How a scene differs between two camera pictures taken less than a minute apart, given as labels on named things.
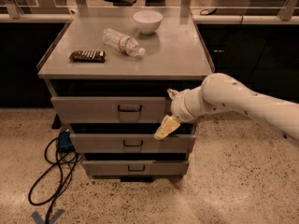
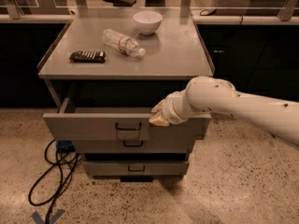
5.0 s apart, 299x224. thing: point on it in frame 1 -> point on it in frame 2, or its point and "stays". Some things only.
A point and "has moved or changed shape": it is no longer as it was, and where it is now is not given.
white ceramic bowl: [148, 21] stays
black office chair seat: [119, 0] stays
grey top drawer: [107, 109] has moved or changed shape
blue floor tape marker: [39, 220] stays
